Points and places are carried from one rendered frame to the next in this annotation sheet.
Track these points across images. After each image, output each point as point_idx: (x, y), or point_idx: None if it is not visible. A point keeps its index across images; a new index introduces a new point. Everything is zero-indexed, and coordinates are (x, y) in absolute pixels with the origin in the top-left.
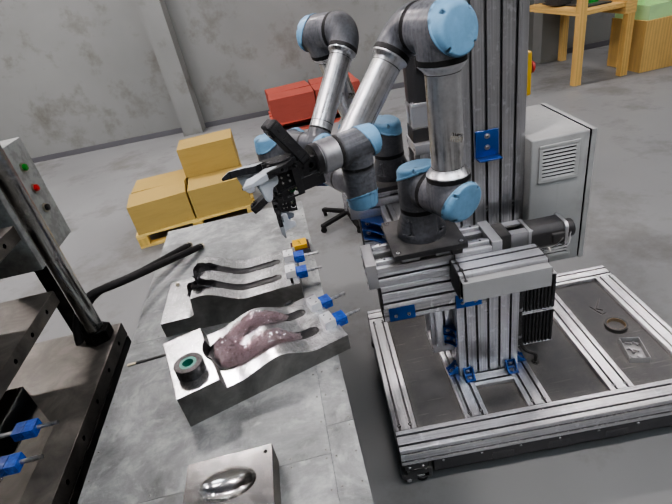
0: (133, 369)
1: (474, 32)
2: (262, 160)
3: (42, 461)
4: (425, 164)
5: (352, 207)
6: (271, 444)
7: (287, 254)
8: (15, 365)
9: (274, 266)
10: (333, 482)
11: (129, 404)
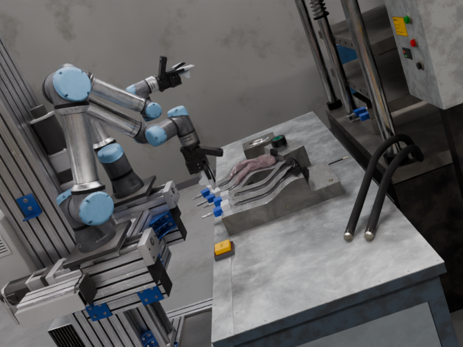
0: (342, 157)
1: None
2: (176, 70)
3: (366, 130)
4: (105, 146)
5: None
6: (243, 150)
7: (224, 201)
8: (366, 95)
9: (239, 200)
10: (227, 164)
11: (331, 149)
